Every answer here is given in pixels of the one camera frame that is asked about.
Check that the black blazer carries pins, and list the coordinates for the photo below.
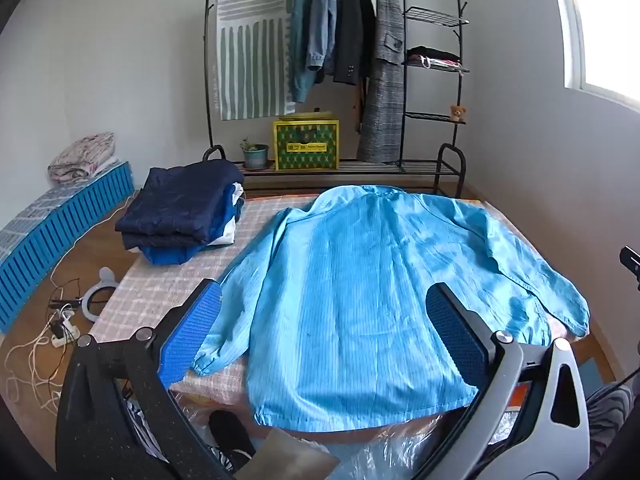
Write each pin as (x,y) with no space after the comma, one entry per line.
(355,30)

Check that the white folded garment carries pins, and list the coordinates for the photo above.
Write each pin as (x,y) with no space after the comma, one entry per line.
(227,232)

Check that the small potted plant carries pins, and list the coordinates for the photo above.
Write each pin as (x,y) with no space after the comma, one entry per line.
(255,156)

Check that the brown teddy bear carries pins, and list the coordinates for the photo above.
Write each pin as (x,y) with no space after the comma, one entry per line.
(457,113)

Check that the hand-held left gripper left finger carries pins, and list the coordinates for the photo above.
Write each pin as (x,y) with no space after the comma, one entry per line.
(192,330)

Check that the black shoe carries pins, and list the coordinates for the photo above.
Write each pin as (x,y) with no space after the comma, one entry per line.
(230,440)

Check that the navy folded jacket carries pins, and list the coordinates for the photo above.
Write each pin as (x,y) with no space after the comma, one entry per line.
(180,200)

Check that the brown cardboard piece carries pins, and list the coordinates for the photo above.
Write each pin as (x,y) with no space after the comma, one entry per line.
(285,455)

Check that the light blue striped jacket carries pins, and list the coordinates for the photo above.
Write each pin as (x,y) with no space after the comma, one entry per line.
(360,285)

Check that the blue denim jacket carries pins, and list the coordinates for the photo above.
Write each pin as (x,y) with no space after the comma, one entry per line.
(322,25)

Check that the black metal clothes rack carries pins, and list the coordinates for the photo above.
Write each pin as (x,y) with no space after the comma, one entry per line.
(430,110)

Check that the white power strip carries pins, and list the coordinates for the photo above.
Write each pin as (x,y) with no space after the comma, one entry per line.
(67,335)

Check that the floral folded quilt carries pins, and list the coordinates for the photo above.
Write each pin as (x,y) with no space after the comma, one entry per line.
(82,155)

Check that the royal blue folded garment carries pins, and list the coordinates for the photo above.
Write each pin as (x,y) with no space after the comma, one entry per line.
(167,256)

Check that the yellow green storage box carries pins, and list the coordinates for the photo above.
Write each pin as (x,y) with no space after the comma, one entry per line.
(306,145)

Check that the white grey striped cloth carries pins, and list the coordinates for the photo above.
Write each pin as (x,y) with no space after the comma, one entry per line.
(252,60)

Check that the grey plaid coat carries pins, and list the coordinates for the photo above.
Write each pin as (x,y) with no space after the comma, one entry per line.
(382,100)

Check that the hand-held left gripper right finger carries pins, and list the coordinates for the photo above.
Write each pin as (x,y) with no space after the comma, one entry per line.
(455,335)

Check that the folded dark clothes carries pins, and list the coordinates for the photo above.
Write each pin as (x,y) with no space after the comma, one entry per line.
(432,55)

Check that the teal hanging jacket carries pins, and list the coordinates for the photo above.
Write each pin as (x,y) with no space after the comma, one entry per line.
(300,50)

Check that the pink checked blanket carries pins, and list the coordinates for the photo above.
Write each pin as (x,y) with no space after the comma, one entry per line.
(165,280)

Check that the orange patterned scarf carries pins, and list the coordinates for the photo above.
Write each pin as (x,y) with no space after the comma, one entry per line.
(359,105)

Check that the window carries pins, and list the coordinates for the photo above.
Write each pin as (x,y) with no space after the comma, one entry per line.
(610,25)

